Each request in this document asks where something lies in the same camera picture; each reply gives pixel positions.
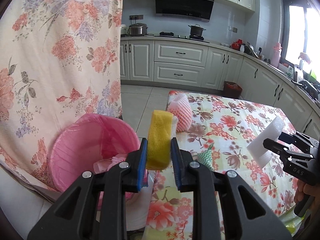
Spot white foam block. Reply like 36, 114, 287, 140
246, 115, 286, 169

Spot green white striped cloth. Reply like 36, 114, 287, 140
197, 144, 214, 171

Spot yellow sponge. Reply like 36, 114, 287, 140
146, 110, 178, 171

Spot tall pink foam fruit net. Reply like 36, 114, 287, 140
167, 93, 193, 132

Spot pink trash bin with bag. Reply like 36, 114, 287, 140
48, 113, 140, 192

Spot white lower kitchen cabinets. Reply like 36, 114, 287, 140
120, 36, 319, 138

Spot person's right hand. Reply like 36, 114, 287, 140
294, 180, 320, 211

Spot floral tablecloth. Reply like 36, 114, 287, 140
143, 93, 302, 239

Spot dark red floor bin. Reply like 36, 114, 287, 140
222, 81, 242, 99

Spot pink thermos bottle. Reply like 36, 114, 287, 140
270, 42, 282, 68

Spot red kettle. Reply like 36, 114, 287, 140
231, 39, 243, 51

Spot black cooking pot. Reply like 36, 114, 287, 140
188, 24, 206, 37

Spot black gas stove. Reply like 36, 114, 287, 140
159, 31, 209, 43

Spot black range hood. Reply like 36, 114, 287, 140
155, 0, 214, 22

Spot floral curtain cloth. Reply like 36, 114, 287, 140
1, 0, 123, 191

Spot steel pressure cooker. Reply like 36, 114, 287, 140
127, 23, 148, 36

